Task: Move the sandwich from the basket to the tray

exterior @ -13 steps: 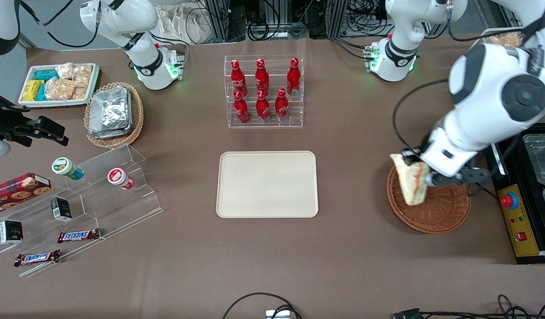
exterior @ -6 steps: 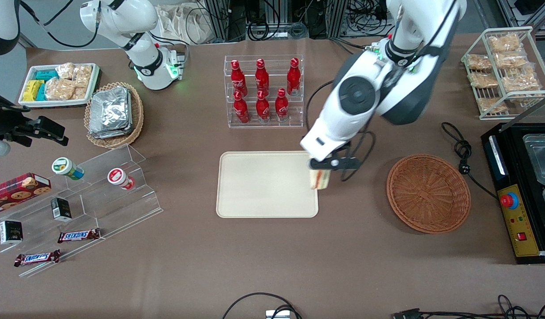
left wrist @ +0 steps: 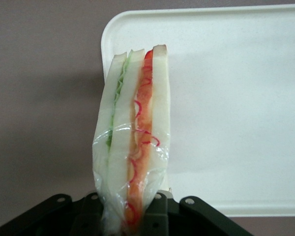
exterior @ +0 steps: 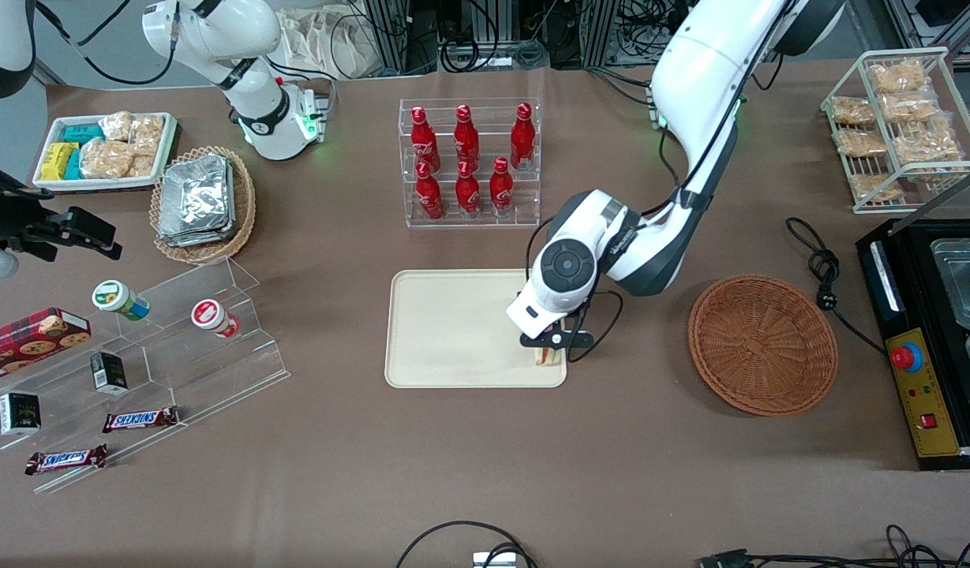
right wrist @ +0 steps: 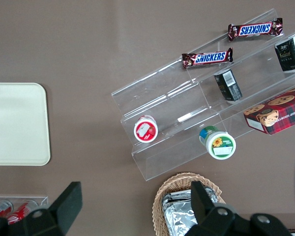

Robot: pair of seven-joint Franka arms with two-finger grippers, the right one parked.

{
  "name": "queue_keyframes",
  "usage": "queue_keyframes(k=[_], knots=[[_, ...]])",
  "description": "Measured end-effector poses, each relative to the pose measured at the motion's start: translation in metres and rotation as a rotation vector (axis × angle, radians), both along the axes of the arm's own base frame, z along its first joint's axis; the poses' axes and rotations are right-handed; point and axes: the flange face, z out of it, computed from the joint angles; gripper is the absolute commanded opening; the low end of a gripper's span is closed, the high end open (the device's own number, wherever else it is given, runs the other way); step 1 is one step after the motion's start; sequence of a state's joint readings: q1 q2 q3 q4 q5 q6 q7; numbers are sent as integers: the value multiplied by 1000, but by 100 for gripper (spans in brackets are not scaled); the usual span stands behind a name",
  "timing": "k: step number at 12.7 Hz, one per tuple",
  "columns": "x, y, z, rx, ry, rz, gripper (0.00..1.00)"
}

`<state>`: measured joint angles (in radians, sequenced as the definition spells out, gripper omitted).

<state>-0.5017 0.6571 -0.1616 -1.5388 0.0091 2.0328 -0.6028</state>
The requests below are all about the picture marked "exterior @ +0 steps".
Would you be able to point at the red lid white cup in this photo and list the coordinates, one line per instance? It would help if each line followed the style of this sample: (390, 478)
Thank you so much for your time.
(210, 315)

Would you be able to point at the silver connector box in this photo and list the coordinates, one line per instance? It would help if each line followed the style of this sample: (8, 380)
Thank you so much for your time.
(494, 560)

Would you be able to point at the silver foil pouch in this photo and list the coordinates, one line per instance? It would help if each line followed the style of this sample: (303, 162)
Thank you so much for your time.
(196, 193)
(192, 239)

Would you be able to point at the white cloth bag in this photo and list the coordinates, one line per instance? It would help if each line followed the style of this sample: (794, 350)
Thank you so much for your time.
(319, 39)

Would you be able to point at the light oval wicker basket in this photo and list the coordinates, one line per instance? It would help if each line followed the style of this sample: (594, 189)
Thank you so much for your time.
(244, 201)

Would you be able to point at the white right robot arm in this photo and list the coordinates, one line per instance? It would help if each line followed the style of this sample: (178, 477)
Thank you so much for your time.
(264, 110)

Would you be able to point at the white rectangular snack tray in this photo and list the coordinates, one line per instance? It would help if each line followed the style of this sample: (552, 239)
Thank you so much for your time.
(46, 185)

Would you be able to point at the clear cracker bag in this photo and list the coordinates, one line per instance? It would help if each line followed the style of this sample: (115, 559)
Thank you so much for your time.
(852, 110)
(896, 76)
(875, 188)
(926, 143)
(909, 107)
(859, 143)

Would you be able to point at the green lid white cup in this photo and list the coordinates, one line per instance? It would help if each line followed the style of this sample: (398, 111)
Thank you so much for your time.
(115, 298)

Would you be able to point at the brown snickers bar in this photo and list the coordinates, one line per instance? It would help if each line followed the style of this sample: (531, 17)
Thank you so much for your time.
(140, 420)
(66, 459)

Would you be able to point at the large steel food pan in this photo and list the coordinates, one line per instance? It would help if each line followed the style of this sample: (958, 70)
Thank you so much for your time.
(966, 284)

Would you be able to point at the red tartan cookie box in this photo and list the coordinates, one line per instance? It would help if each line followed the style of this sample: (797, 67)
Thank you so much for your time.
(27, 343)

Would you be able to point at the black appliance with yellow panel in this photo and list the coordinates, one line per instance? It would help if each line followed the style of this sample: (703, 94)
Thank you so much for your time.
(926, 394)

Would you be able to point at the yellow snack pack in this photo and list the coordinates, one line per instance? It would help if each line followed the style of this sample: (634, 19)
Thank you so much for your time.
(57, 162)

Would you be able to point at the clear rice cracker pack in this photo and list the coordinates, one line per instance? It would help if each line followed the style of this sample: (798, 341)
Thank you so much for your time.
(106, 159)
(147, 134)
(115, 126)
(142, 166)

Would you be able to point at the small black carton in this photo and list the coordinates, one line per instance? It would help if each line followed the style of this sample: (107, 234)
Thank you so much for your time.
(19, 413)
(108, 372)

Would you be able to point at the red cola bottle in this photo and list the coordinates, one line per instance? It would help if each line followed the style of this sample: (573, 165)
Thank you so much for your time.
(423, 142)
(468, 193)
(429, 197)
(466, 140)
(522, 138)
(501, 191)

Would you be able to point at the beige plastic tray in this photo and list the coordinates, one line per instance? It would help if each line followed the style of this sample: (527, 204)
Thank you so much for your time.
(453, 331)

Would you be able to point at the clear acrylic stepped shelf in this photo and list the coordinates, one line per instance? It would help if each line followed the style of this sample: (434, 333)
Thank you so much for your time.
(216, 371)

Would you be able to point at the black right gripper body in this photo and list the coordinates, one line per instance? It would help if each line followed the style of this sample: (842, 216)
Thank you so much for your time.
(13, 216)

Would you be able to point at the red emergency stop button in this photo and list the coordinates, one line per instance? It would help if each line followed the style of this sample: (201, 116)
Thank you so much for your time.
(907, 357)

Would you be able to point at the grey metal bar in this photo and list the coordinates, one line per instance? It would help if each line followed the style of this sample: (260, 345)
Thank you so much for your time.
(954, 188)

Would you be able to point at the red rocker switch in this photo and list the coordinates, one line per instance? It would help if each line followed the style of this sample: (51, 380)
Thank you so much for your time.
(928, 420)

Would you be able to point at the brown round wicker basket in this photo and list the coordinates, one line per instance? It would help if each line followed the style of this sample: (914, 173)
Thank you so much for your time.
(761, 347)

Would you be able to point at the teal snack pack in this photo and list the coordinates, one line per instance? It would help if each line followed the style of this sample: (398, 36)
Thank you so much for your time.
(73, 166)
(82, 133)

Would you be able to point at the triangular sandwich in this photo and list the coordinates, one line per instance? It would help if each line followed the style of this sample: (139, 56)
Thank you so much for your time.
(550, 359)

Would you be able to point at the clear acrylic bottle rack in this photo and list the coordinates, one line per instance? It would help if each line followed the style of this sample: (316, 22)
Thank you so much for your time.
(484, 221)

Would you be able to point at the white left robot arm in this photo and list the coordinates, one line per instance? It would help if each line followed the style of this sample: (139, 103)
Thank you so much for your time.
(698, 79)

